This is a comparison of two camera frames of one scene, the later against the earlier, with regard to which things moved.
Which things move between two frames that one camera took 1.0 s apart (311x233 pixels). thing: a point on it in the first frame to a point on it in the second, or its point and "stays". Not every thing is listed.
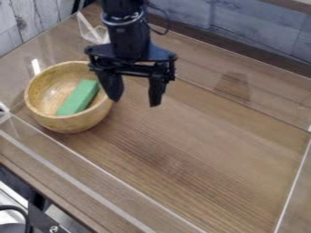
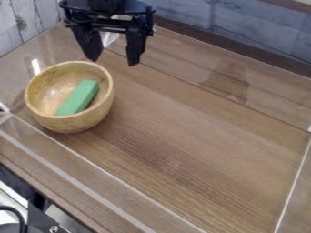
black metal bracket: (41, 222) stays
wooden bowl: (66, 97) stays
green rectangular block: (79, 97) stays
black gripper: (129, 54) to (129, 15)
